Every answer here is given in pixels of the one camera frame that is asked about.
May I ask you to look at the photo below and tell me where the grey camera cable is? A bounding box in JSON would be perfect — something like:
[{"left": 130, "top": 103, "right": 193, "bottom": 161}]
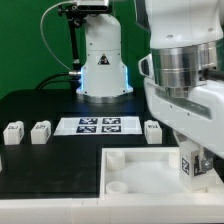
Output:
[{"left": 39, "top": 1, "right": 78, "bottom": 76}]

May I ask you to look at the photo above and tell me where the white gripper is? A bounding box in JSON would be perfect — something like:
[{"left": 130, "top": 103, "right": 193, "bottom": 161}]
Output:
[{"left": 143, "top": 76, "right": 224, "bottom": 172}]

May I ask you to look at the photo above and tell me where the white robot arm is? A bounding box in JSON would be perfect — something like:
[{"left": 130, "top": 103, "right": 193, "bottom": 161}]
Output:
[{"left": 77, "top": 0, "right": 224, "bottom": 172}]

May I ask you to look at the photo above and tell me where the white obstacle fence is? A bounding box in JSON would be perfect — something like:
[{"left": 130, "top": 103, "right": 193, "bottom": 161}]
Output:
[{"left": 0, "top": 199, "right": 224, "bottom": 224}]

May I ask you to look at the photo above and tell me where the white square tabletop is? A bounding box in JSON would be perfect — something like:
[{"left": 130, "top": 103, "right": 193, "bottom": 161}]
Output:
[{"left": 99, "top": 146, "right": 224, "bottom": 200}]

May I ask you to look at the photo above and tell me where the white sheet with AprilTags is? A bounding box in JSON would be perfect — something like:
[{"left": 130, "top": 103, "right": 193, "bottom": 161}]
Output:
[{"left": 54, "top": 116, "right": 142, "bottom": 136}]

